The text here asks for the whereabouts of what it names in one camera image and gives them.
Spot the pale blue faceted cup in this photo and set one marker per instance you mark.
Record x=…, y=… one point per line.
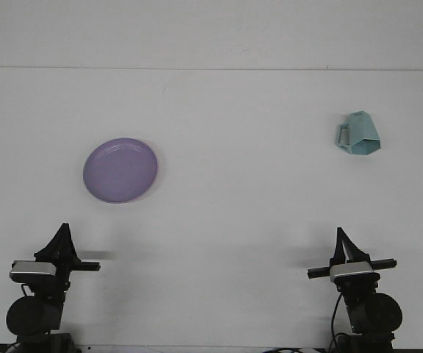
x=362, y=130

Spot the pale purple round plate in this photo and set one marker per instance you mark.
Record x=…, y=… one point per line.
x=120, y=170

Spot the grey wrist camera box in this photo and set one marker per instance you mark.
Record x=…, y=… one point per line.
x=31, y=270
x=351, y=271

